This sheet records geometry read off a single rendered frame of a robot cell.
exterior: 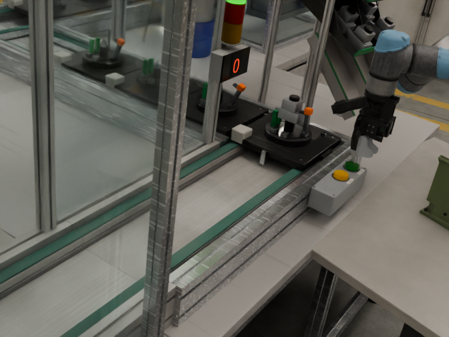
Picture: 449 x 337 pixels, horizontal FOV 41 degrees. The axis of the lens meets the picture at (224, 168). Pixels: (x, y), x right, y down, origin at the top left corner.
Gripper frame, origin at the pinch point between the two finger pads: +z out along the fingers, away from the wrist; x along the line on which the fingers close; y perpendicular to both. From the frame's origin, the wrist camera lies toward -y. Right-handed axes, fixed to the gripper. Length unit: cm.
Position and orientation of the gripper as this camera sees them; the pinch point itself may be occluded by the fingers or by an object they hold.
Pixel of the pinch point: (353, 157)
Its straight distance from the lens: 168.7
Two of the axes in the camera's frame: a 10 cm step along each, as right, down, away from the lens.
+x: 5.7, -3.4, 7.5
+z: -1.2, 8.6, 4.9
